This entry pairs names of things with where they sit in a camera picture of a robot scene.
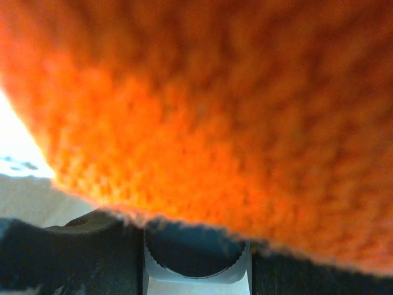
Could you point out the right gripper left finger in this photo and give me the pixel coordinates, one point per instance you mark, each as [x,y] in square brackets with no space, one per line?
[93,254]

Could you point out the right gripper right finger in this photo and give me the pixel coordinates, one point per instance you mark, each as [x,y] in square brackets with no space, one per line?
[275,273]

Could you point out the beige canvas tote bag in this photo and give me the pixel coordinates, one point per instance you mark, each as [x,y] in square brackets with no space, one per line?
[271,119]

